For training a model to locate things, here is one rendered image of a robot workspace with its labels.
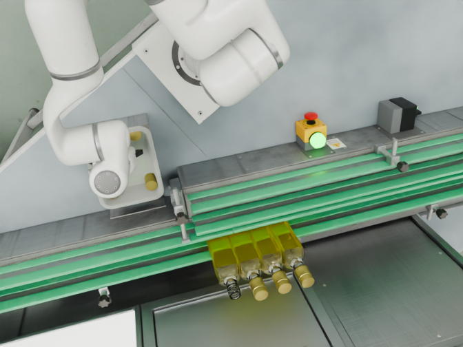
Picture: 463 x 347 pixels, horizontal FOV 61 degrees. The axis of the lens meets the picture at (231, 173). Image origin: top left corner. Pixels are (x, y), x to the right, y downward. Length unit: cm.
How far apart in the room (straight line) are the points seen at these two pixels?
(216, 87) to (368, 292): 75
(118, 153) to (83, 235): 43
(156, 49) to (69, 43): 36
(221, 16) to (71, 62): 24
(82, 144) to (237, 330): 60
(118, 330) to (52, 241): 30
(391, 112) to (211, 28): 75
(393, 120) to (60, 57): 94
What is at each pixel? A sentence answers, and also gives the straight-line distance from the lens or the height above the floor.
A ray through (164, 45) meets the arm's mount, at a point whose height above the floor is 81.
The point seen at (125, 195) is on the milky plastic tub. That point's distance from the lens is 114.
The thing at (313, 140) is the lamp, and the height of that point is 85.
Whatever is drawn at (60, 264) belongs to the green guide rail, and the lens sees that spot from 114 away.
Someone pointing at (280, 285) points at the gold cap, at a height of 116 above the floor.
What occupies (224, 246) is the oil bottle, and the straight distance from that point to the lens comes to 105.
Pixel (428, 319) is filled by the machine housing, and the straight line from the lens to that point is 118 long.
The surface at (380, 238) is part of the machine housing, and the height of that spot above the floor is 93.
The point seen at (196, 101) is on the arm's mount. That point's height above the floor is 82.
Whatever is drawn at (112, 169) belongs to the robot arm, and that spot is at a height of 107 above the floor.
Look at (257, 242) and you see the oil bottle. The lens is 105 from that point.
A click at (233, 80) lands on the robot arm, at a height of 112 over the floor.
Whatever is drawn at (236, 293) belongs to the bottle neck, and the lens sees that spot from 99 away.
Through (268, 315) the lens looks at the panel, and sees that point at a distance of 109.
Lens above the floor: 177
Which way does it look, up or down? 57 degrees down
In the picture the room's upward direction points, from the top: 154 degrees clockwise
